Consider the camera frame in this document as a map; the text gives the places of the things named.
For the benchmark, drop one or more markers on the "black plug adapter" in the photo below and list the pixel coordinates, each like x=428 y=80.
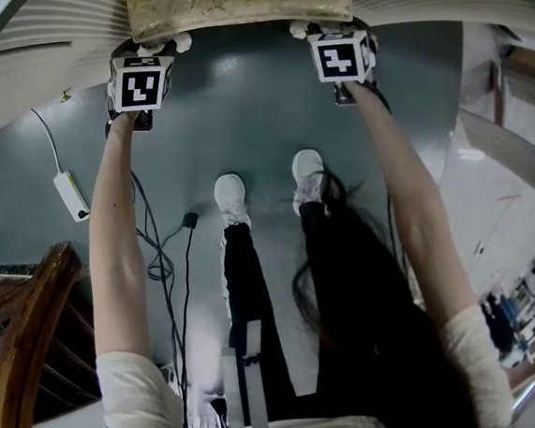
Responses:
x=190 y=219

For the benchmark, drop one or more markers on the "white power strip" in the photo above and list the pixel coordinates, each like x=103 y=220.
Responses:
x=72 y=196

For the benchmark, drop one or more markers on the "light wooden cabinet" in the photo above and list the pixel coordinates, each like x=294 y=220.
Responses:
x=520 y=104

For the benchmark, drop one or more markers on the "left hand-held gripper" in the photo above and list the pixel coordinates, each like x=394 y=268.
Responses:
x=136 y=87

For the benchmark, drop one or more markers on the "person's black trousers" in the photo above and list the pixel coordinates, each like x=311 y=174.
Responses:
x=295 y=309

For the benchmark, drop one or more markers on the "person's white shoe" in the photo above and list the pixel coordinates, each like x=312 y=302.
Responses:
x=308 y=176
x=231 y=197

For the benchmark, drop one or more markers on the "person's white shirt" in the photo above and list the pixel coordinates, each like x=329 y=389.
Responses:
x=140 y=409

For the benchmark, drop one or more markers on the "gold drawer knob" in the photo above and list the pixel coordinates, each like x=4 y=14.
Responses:
x=65 y=95

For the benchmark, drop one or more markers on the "person's right forearm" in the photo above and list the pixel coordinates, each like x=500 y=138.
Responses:
x=418 y=212

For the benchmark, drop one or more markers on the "person's white right shoe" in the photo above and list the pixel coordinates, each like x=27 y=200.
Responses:
x=308 y=176

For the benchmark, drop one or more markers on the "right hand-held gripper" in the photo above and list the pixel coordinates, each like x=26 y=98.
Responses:
x=336 y=58

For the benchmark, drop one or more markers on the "person's left forearm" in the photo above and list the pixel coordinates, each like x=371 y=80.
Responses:
x=116 y=251

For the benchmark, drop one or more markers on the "brown wooden chair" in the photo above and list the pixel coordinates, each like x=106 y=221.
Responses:
x=19 y=326

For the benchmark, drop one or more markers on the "person's white left shoe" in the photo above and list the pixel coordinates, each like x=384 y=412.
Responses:
x=231 y=197

